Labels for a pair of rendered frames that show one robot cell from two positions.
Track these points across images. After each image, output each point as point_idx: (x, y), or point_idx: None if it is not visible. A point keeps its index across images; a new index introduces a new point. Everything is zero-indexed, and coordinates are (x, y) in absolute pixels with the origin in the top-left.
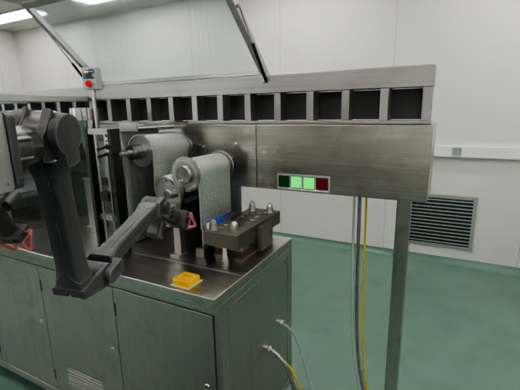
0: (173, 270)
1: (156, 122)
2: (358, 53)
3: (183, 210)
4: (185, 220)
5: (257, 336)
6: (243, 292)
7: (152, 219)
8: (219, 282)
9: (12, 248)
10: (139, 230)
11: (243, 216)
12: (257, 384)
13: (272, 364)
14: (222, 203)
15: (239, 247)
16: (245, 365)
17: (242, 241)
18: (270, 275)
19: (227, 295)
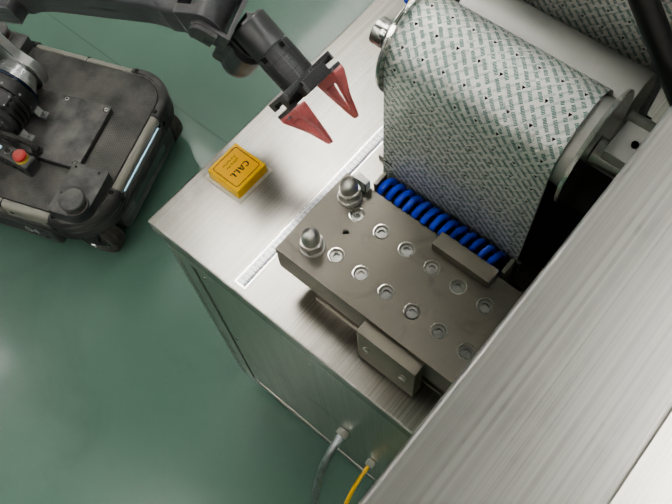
0: (310, 148)
1: None
2: None
3: (289, 87)
4: (273, 103)
5: (301, 382)
6: (237, 302)
7: (162, 22)
8: (219, 236)
9: None
10: (108, 9)
11: (464, 290)
12: (308, 407)
13: (362, 453)
14: (479, 209)
15: (286, 268)
16: (267, 360)
17: (298, 273)
18: (349, 395)
19: (183, 253)
